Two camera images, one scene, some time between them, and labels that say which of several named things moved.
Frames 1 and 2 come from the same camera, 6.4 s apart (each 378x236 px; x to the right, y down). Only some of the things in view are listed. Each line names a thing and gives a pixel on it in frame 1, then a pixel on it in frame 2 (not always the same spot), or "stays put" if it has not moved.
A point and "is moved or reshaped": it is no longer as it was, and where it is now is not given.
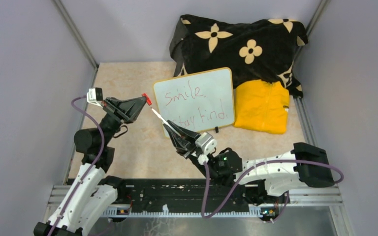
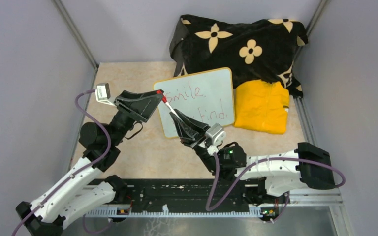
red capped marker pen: x=162 y=118 → x=172 y=109
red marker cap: x=147 y=99 is moved or reshaped
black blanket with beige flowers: x=263 y=49 stays put
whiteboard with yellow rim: x=201 y=101 stays put
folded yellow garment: x=263 y=105 stays put
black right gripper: x=186 y=147 → x=189 y=136
